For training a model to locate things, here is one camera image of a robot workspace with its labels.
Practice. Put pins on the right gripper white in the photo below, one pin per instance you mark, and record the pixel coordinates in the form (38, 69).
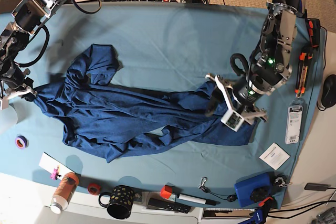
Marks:
(11, 88)

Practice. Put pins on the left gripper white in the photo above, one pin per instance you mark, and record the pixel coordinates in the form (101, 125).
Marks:
(236, 114)

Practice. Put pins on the dark blue t-shirt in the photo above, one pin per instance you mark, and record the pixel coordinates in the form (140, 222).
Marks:
(113, 122)

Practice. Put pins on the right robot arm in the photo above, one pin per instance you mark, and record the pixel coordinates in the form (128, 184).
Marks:
(30, 16)

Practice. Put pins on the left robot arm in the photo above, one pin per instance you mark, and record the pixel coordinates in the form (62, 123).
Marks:
(266, 70)

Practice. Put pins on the translucent plastic cup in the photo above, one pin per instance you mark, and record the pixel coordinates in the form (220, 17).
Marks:
(8, 118)

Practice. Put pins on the purple tape roll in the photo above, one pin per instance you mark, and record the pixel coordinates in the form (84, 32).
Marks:
(21, 142)

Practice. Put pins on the white paper card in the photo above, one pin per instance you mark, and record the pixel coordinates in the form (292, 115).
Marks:
(48, 163)

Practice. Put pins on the white square paper leaflet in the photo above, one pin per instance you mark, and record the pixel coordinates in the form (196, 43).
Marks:
(274, 156)

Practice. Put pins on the pink small clip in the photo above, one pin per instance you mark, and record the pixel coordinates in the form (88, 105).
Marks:
(55, 175)

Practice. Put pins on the packaged bit set blister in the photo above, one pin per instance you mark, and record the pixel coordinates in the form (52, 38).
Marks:
(294, 120)

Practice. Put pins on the orange black utility knife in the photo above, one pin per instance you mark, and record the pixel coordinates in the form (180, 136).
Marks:
(303, 67)

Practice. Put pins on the orange plastic bottle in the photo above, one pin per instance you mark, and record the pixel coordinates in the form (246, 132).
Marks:
(64, 193)

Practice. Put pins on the blue plastic case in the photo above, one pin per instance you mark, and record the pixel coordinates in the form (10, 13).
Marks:
(253, 190)

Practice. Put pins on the white black marker pen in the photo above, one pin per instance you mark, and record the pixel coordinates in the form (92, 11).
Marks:
(196, 200)

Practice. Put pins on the red orange cube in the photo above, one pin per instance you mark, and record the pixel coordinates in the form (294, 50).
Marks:
(166, 192)

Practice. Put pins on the black computer mouse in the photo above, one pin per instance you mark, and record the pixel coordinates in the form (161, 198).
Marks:
(328, 92)

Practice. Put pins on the red tape roll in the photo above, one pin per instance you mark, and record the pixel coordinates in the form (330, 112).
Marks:
(94, 189)

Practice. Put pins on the black remote control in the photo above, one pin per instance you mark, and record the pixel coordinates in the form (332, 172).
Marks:
(169, 205)

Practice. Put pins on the blue orange clamp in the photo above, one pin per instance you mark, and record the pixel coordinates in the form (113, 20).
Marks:
(260, 215)

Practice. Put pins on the black power adapter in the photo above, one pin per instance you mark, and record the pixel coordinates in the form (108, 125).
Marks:
(316, 187)

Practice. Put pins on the black mug gold pattern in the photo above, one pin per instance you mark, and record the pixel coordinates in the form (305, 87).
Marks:
(119, 202)

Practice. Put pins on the carabiner with black lanyard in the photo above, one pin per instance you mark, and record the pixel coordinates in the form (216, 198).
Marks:
(229, 198)

